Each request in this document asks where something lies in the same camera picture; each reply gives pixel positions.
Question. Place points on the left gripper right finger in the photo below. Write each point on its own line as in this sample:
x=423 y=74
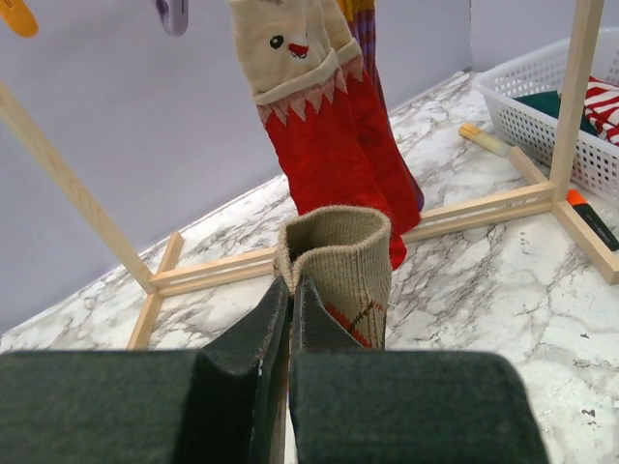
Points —
x=350 y=404

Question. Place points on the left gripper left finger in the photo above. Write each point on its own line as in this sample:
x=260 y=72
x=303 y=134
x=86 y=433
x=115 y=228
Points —
x=221 y=403

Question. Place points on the wooden hanger rack frame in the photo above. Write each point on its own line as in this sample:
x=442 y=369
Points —
x=542 y=194

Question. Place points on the beige argyle sock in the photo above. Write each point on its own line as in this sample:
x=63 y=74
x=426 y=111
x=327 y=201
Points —
x=344 y=250

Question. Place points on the red beige reindeer sock back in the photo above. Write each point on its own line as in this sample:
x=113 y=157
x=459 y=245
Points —
x=404 y=213

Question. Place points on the red beige reindeer sock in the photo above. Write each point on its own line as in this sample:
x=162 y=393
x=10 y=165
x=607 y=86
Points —
x=404 y=213
x=301 y=98

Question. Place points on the red beige reindeer sock front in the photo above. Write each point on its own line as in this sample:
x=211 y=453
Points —
x=301 y=98

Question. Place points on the yellow highlighter marker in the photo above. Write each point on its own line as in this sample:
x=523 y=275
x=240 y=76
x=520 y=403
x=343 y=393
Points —
x=484 y=139

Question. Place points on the black orange highlighter marker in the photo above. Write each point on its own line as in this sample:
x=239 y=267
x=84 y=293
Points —
x=594 y=221

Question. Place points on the white plastic basket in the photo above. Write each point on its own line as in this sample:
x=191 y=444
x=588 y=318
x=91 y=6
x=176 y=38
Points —
x=543 y=70

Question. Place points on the dark teal sock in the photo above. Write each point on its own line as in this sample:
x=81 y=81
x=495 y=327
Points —
x=549 y=104

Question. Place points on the purple yellow striped sock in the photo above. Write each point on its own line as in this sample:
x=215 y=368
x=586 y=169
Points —
x=377 y=138

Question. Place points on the purple clothespin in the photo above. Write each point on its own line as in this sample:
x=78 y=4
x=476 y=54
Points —
x=174 y=16

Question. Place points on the red white striped sock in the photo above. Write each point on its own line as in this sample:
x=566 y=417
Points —
x=601 y=109

